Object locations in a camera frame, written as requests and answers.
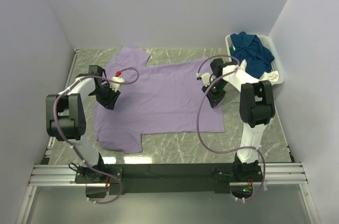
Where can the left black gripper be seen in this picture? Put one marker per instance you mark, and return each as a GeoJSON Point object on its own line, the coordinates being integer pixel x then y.
{"type": "Point", "coordinates": [110, 98]}

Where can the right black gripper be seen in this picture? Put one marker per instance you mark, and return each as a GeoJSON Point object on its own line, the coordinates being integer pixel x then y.
{"type": "Point", "coordinates": [216, 97]}

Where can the purple t shirt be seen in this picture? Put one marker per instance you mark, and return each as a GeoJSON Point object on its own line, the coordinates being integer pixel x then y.
{"type": "Point", "coordinates": [165, 99]}

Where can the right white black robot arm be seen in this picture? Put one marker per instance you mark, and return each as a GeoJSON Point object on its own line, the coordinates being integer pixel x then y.
{"type": "Point", "coordinates": [256, 107]}

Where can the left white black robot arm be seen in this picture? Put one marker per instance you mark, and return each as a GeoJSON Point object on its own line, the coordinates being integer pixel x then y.
{"type": "Point", "coordinates": [65, 116]}

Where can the blue t shirt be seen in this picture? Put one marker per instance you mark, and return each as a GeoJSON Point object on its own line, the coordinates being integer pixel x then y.
{"type": "Point", "coordinates": [250, 48]}

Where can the white cloth in basket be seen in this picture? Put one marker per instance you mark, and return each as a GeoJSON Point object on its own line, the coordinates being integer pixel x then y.
{"type": "Point", "coordinates": [271, 76]}

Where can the white laundry basket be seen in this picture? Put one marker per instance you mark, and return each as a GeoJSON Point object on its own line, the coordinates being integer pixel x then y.
{"type": "Point", "coordinates": [267, 42]}

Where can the black base beam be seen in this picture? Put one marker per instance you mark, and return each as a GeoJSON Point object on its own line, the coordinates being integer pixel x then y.
{"type": "Point", "coordinates": [162, 178]}

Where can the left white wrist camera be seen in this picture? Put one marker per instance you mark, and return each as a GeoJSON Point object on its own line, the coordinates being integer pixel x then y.
{"type": "Point", "coordinates": [116, 81]}

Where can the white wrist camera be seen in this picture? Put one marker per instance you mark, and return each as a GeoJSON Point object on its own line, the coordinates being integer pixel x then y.
{"type": "Point", "coordinates": [116, 81]}
{"type": "Point", "coordinates": [205, 78]}

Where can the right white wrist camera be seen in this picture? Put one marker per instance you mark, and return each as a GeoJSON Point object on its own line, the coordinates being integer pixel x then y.
{"type": "Point", "coordinates": [205, 78]}

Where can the aluminium rail frame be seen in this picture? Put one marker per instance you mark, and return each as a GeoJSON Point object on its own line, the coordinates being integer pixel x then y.
{"type": "Point", "coordinates": [52, 196]}

